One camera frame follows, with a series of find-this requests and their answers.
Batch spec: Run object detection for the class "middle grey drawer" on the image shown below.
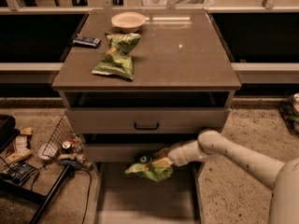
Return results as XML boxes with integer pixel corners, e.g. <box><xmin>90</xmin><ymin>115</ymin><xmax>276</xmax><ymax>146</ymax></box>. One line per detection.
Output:
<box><xmin>81</xmin><ymin>143</ymin><xmax>215</xmax><ymax>163</ymax></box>

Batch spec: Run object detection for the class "wire mesh basket left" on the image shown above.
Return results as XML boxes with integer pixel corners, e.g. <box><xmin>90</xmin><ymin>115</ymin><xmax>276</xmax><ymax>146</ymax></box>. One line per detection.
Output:
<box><xmin>46</xmin><ymin>115</ymin><xmax>84</xmax><ymax>163</ymax></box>

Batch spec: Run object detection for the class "white round lid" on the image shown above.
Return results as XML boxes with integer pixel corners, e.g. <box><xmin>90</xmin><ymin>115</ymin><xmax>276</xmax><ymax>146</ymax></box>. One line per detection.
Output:
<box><xmin>38</xmin><ymin>143</ymin><xmax>58</xmax><ymax>161</ymax></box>

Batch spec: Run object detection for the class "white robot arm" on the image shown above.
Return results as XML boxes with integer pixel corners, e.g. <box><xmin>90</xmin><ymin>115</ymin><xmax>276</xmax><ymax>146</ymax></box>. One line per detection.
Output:
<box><xmin>153</xmin><ymin>130</ymin><xmax>299</xmax><ymax>224</ymax></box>

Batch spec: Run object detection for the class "grey drawer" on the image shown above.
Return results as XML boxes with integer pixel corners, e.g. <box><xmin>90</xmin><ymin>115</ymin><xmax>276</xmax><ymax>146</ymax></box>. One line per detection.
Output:
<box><xmin>94</xmin><ymin>162</ymin><xmax>204</xmax><ymax>224</ymax></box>
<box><xmin>81</xmin><ymin>143</ymin><xmax>215</xmax><ymax>163</ymax></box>
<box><xmin>65</xmin><ymin>108</ymin><xmax>230</xmax><ymax>134</ymax></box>

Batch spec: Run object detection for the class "blue snack bar packet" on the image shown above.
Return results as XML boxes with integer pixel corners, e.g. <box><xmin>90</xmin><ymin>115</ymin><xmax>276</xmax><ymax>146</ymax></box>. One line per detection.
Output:
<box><xmin>73</xmin><ymin>35</ymin><xmax>101</xmax><ymax>49</ymax></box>

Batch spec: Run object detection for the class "wire basket right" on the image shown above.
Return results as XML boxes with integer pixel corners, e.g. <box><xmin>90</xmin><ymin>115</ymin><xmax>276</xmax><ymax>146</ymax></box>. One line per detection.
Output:
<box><xmin>278</xmin><ymin>93</ymin><xmax>299</xmax><ymax>136</ymax></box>

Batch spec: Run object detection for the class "black cable on floor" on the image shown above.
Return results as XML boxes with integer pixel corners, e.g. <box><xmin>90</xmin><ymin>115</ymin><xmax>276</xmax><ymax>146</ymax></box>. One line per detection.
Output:
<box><xmin>30</xmin><ymin>165</ymin><xmax>93</xmax><ymax>224</ymax></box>

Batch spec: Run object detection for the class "green chip bag on counter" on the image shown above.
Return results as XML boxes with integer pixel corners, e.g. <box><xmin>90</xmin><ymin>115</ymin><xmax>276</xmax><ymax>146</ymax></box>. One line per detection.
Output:
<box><xmin>92</xmin><ymin>33</ymin><xmax>141</xmax><ymax>80</ymax></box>

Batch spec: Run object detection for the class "red white snack packet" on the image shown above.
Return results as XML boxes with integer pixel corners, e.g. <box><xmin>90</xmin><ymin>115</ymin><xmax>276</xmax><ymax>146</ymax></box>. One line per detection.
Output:
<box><xmin>6</xmin><ymin>127</ymin><xmax>32</xmax><ymax>157</ymax></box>

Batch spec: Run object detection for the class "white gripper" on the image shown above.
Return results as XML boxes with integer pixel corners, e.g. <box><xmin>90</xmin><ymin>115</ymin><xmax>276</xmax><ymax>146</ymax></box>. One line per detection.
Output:
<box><xmin>152</xmin><ymin>140</ymin><xmax>205</xmax><ymax>168</ymax></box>

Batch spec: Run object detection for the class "dark blue snack packet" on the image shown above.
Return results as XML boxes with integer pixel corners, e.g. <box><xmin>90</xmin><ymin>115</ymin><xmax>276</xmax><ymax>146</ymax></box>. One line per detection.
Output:
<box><xmin>0</xmin><ymin>161</ymin><xmax>37</xmax><ymax>186</ymax></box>

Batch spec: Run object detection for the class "white paper bowl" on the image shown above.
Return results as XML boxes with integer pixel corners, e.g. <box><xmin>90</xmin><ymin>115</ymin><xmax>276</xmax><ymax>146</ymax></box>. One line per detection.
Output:
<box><xmin>111</xmin><ymin>12</ymin><xmax>146</xmax><ymax>33</ymax></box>

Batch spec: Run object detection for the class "soda can in basket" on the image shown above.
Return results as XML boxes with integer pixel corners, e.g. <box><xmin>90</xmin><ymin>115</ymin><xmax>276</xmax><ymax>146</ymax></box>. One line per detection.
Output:
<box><xmin>62</xmin><ymin>141</ymin><xmax>72</xmax><ymax>154</ymax></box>

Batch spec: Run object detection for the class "green rice chip bag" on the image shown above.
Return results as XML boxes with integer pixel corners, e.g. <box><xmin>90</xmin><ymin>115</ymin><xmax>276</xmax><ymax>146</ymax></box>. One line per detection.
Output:
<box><xmin>125</xmin><ymin>155</ymin><xmax>173</xmax><ymax>182</ymax></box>

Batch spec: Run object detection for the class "top grey drawer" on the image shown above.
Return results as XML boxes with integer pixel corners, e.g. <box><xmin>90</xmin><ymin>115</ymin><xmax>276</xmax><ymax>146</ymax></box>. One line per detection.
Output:
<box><xmin>65</xmin><ymin>108</ymin><xmax>230</xmax><ymax>134</ymax></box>

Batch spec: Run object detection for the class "bottom grey drawer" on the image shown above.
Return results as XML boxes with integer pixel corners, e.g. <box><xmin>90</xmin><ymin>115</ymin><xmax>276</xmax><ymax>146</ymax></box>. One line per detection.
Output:
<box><xmin>94</xmin><ymin>162</ymin><xmax>204</xmax><ymax>224</ymax></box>

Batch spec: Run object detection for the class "yellow snack packet on floor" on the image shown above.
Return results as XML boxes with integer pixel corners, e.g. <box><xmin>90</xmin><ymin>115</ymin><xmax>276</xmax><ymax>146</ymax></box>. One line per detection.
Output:
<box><xmin>6</xmin><ymin>150</ymin><xmax>31</xmax><ymax>164</ymax></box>

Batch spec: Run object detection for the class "grey drawer cabinet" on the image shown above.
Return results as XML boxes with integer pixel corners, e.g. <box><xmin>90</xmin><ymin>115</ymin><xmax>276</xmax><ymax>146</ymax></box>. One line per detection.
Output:
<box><xmin>51</xmin><ymin>8</ymin><xmax>242</xmax><ymax>173</ymax></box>

